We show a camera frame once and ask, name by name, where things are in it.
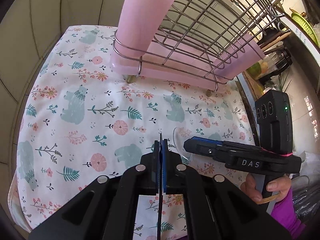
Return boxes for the black blender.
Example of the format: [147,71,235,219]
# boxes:
[258,46,292,83]

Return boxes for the pink left utensil cup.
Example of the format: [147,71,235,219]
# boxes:
[115,0,175,58]

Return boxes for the wire utensil rack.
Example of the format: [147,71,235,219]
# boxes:
[112,0,293,91]

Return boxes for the pink drip tray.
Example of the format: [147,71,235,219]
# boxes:
[110,41,231,88]

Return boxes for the pink right utensil cup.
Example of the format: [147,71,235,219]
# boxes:
[214,33,265,83]

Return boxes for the clear plastic spoon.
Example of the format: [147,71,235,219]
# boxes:
[172,127,194,164]

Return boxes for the person's right hand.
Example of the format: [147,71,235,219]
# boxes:
[240,173,293,203]

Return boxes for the green plastic basket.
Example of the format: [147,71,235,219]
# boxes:
[291,12,319,46]

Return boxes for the pink utensil cup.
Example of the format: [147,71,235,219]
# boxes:
[115,0,175,58]
[214,33,265,83]

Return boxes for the floral bear tablecloth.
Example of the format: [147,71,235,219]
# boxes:
[8,25,254,231]

